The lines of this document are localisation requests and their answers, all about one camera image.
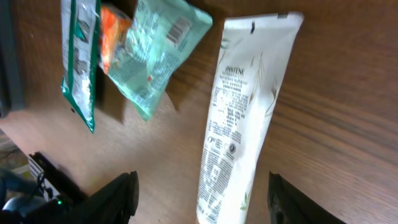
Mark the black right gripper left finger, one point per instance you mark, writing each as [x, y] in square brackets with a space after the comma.
[116, 202]

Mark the teal snack packet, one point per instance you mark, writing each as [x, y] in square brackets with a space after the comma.
[162, 36]

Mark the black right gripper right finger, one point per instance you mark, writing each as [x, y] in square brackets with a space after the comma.
[288, 205]

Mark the green white 3M package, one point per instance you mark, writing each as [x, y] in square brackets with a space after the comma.
[80, 32]

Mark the orange small packet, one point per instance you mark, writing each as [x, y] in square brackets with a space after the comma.
[113, 27]

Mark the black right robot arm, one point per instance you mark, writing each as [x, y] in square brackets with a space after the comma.
[54, 198]

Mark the white tube with gold cap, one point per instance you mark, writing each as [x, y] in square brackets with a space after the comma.
[252, 61]

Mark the grey plastic mesh basket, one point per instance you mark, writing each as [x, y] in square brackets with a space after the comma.
[12, 96]

